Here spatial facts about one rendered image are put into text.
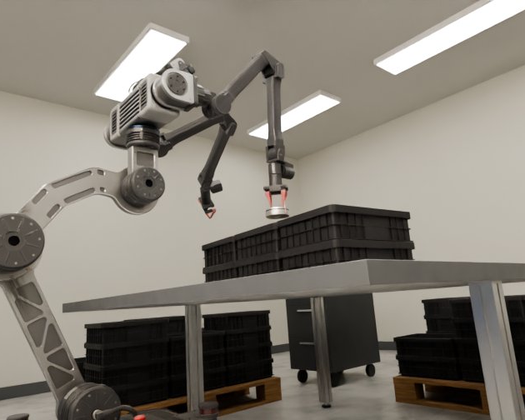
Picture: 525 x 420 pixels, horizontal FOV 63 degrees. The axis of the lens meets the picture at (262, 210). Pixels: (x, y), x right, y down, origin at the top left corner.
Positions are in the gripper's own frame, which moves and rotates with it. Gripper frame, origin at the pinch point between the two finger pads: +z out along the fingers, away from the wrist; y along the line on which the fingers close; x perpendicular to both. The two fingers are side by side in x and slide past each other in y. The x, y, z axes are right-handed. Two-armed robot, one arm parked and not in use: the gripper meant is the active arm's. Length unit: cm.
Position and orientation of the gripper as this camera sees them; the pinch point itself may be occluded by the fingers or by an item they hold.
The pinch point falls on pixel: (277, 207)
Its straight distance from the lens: 186.3
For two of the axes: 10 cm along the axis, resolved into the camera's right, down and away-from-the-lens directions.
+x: -2.0, -2.2, -9.6
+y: -9.8, 0.9, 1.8
